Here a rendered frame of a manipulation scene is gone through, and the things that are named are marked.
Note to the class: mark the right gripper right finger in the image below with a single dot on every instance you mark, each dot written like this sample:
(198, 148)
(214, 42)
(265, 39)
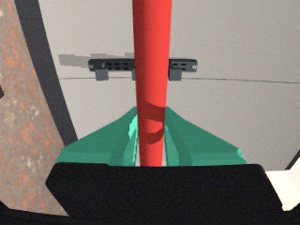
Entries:
(196, 146)

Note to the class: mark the red metal bar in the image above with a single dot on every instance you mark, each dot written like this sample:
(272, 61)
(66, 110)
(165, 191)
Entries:
(151, 34)

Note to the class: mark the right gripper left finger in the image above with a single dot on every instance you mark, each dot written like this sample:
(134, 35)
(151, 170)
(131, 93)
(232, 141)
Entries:
(107, 144)

